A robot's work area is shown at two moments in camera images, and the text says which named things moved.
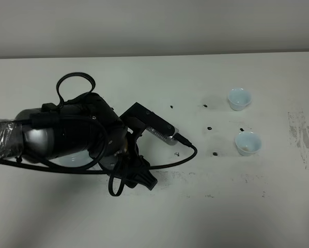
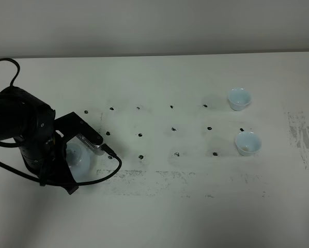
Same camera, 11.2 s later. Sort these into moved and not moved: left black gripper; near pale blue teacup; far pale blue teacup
Moved: left black gripper
Not moved: far pale blue teacup; near pale blue teacup
